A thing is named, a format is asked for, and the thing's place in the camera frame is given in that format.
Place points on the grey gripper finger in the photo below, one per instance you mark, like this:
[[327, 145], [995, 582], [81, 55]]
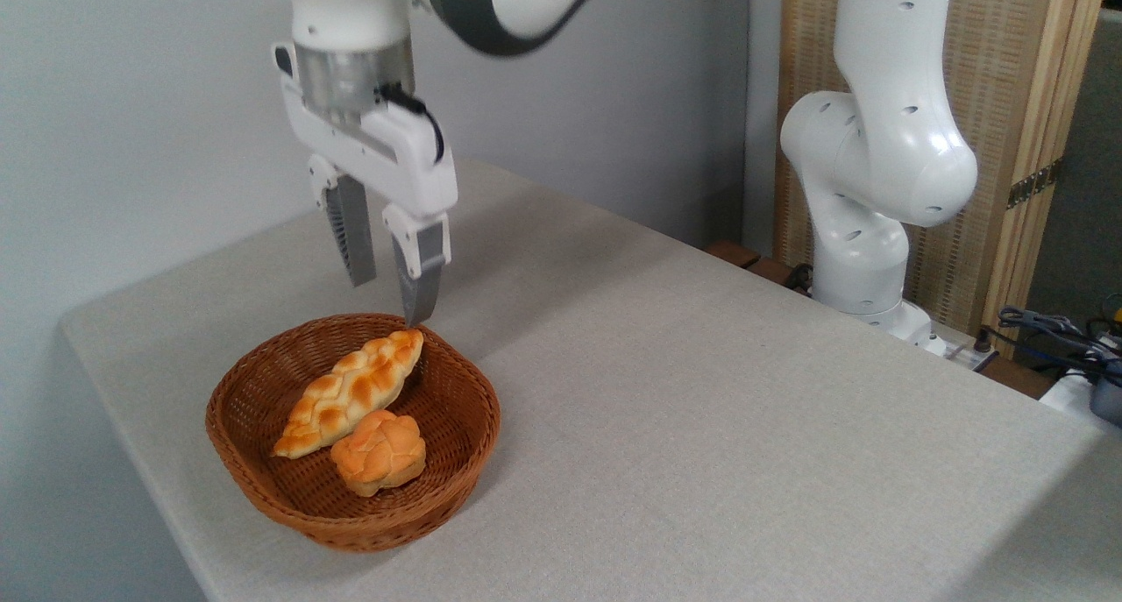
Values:
[[421, 278], [352, 234]]

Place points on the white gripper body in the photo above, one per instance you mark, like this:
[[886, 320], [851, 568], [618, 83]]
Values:
[[408, 168]]

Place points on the long braided bread loaf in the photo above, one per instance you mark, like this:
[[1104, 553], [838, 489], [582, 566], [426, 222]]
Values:
[[351, 392]]

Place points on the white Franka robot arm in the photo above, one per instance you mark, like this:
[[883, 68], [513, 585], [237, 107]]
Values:
[[881, 146]]

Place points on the brown wicker basket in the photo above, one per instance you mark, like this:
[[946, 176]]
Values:
[[254, 383]]

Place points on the round knotted bread roll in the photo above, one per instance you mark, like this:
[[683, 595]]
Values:
[[381, 457]]

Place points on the grey tablecloth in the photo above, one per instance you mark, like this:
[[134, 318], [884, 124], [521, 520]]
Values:
[[745, 453]]

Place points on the white power strip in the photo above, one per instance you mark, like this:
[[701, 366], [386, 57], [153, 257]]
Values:
[[1065, 396]]

